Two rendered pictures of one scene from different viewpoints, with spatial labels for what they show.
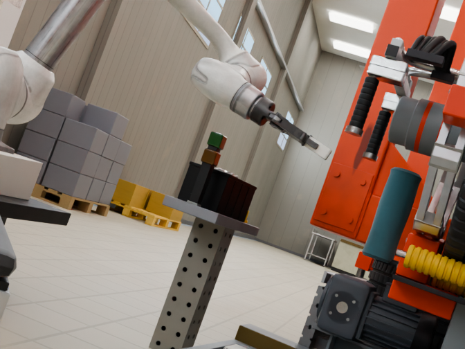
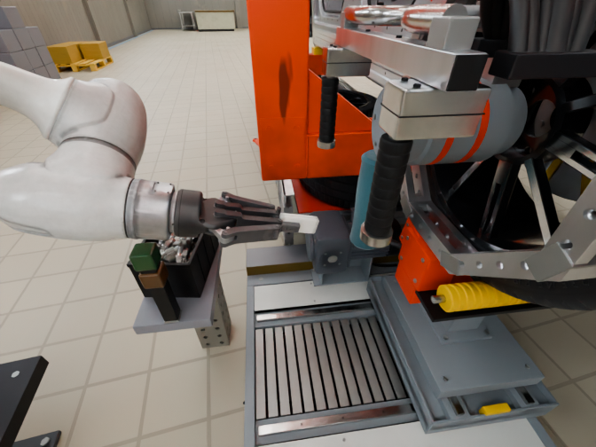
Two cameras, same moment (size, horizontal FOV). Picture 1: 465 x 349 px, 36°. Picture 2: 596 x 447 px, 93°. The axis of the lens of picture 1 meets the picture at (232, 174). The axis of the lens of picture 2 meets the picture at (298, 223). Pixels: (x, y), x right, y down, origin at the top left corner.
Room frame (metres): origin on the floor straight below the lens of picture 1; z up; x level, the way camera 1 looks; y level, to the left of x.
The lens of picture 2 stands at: (1.55, -0.01, 1.01)
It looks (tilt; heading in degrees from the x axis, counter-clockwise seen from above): 37 degrees down; 333
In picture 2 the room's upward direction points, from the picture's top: straight up
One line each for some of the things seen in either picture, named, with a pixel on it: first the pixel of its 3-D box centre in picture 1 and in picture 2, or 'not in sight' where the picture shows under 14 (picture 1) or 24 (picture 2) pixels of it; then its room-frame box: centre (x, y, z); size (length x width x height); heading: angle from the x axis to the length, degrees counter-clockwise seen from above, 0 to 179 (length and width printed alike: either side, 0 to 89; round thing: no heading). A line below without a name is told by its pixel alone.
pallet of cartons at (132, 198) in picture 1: (145, 204); (82, 55); (9.70, 0.96, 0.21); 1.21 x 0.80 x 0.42; 168
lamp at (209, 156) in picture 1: (210, 157); (153, 274); (2.01, 0.07, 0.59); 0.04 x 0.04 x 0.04; 71
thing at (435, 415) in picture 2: not in sight; (443, 334); (1.80, -0.69, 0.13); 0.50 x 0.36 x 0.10; 161
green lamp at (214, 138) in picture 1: (216, 140); (145, 256); (2.01, 0.07, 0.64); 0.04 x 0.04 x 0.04; 71
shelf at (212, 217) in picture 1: (214, 217); (190, 260); (2.20, 0.01, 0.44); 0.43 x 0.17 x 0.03; 161
